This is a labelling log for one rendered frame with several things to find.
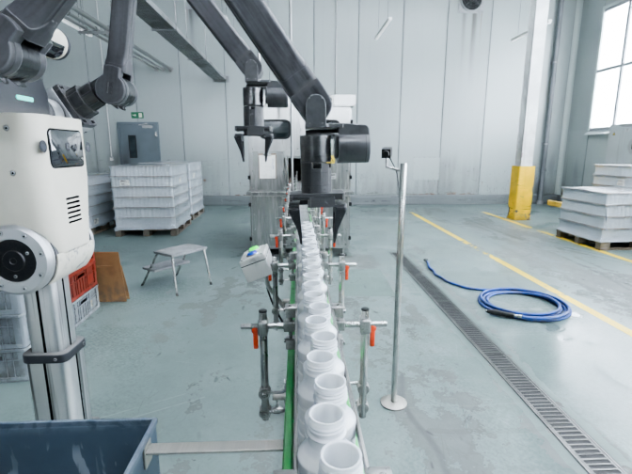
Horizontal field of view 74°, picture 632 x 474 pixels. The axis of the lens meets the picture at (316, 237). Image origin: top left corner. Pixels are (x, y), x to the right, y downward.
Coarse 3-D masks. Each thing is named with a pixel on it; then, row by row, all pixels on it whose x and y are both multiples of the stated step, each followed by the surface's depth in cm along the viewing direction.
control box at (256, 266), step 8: (264, 248) 130; (248, 256) 126; (256, 256) 124; (264, 256) 124; (240, 264) 124; (248, 264) 124; (256, 264) 124; (264, 264) 124; (248, 272) 124; (256, 272) 124; (264, 272) 125; (272, 272) 126; (248, 280) 125; (272, 288) 133; (272, 304) 138; (280, 304) 133; (280, 320) 140
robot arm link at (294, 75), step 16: (224, 0) 71; (240, 0) 69; (256, 0) 69; (240, 16) 70; (256, 16) 70; (272, 16) 70; (256, 32) 70; (272, 32) 70; (256, 48) 74; (272, 48) 71; (288, 48) 71; (272, 64) 72; (288, 64) 71; (304, 64) 71; (288, 80) 72; (304, 80) 72; (304, 96) 72; (304, 112) 73
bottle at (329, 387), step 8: (320, 376) 49; (328, 376) 49; (336, 376) 49; (320, 384) 49; (328, 384) 49; (336, 384) 49; (344, 384) 47; (320, 392) 46; (328, 392) 46; (336, 392) 46; (344, 392) 47; (320, 400) 47; (328, 400) 46; (336, 400) 46; (344, 400) 47; (344, 408) 47; (352, 416) 48; (352, 424) 47; (352, 432) 47; (352, 440) 47
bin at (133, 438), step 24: (0, 432) 74; (24, 432) 74; (48, 432) 75; (72, 432) 75; (96, 432) 75; (120, 432) 75; (144, 432) 75; (0, 456) 75; (24, 456) 75; (48, 456) 76; (72, 456) 76; (96, 456) 76; (120, 456) 76; (144, 456) 69
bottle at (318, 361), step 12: (312, 360) 55; (324, 360) 55; (312, 372) 52; (324, 372) 52; (300, 384) 55; (312, 384) 52; (300, 396) 53; (312, 396) 52; (300, 408) 53; (300, 420) 54; (300, 432) 54; (300, 444) 55
